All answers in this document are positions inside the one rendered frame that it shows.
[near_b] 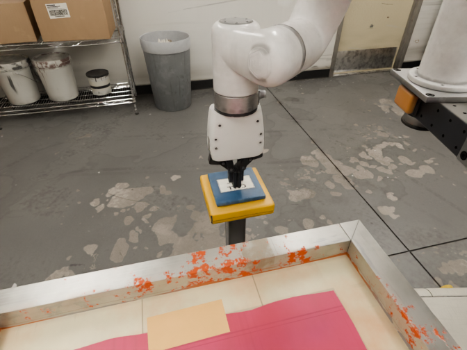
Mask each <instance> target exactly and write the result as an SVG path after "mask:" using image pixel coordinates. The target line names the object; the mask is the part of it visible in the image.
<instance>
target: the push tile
mask: <svg viewBox="0 0 467 350"><path fill-rule="evenodd" d="M208 180H209V183H210V186H211V189H212V193H213V196H214V199H215V203H216V206H217V207H219V206H226V205H231V204H235V203H243V202H248V201H255V200H259V199H265V193H264V191H263V189H262V187H261V185H260V183H259V181H258V179H257V177H256V175H255V173H254V171H253V169H252V168H251V167H248V168H246V170H244V180H243V181H241V187H238V186H237V187H236V188H233V185H232V183H229V181H228V173H227V171H223V172H214V173H210V174H208Z"/></svg>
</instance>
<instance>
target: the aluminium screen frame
mask: <svg viewBox="0 0 467 350"><path fill-rule="evenodd" d="M343 255H347V257H348V258H349V259H350V261H351V262H352V264H353V265H354V267H355V268H356V270H357V271H358V273H359V275H360V276H361V278H362V279H363V281H364V282H365V284H366V285H367V286H368V288H369V290H370V291H371V292H372V294H373V296H374V297H375V298H376V300H377V302H378V303H379V305H380V306H381V307H382V309H383V311H384V312H385V313H386V315H387V317H388V318H389V319H390V321H391V323H392V324H393V325H394V327H395V329H396V330H397V332H398V333H399V334H400V337H401V338H402V339H403V341H404V343H405V344H406V345H407V347H408V348H409V350H462V349H461V347H460V346H459V345H458V344H457V343H456V341H455V340H454V339H453V337H452V336H451V335H450V334H449V333H448V331H447V330H446V329H445V327H444V326H443V325H442V323H440V321H439V320H438V319H437V317H436V316H435V315H434V313H433V312H432V311H431V310H430V309H429V307H428V306H427V304H426V303H425V302H424V301H423V300H422V299H421V297H420V296H419V295H418V293H417V292H416V291H415V290H414V288H413V287H412V286H411V284H410V283H409V282H408V280H407V279H406V278H405V277H404V276H403V274H402V273H401V272H400V270H399V269H398V268H397V267H396V266H395V264H394V263H393V262H392V260H391V259H390V258H389V257H388V256H387V254H386V253H385V252H384V250H383V249H382V248H381V247H380V246H379V244H378V243H377V241H376V240H375V239H374V237H373V236H372V235H371V234H370V233H369V232H368V230H367V229H366V228H365V226H364V225H363V224H362V223H361V221H360V220H354V221H350V222H344V223H340V224H334V225H330V226H323V227H320V228H312V229H309V230H305V231H298V232H294V233H288V234H284V235H277V236H273V237H267V238H263V239H259V240H252V241H249V242H241V243H238V244H231V245H227V246H223V247H217V248H213V249H206V250H202V251H196V252H192V253H185V254H181V255H178V256H170V257H167V258H160V259H156V260H150V261H146V262H139V263H136V264H131V265H125V266H121V267H114V268H110V269H104V270H100V271H95V272H89V273H85V274H79V275H75V276H68V277H65V278H57V279H54V280H50V281H43V282H39V283H33V284H29V285H22V286H18V287H12V288H8V289H4V290H0V332H1V330H3V329H7V328H12V327H16V326H21V325H25V324H31V323H35V322H41V321H44V320H48V319H53V318H57V317H63V316H67V315H73V314H76V313H82V312H85V311H89V310H95V309H98V308H104V307H108V306H114V305H117V304H121V303H126V302H130V301H136V300H140V299H146V298H150V297H155V296H158V295H162V294H168V293H172V292H178V291H181V290H187V289H190V288H196V287H200V286H203V285H209V284H213V283H219V282H223V281H228V280H231V279H235V278H241V277H245V276H251V275H254V274H260V273H263V272H269V271H273V270H277V269H283V268H286V267H292V266H296V265H301V264H305V263H311V262H314V261H318V260H324V259H328V258H333V257H336V256H343Z"/></svg>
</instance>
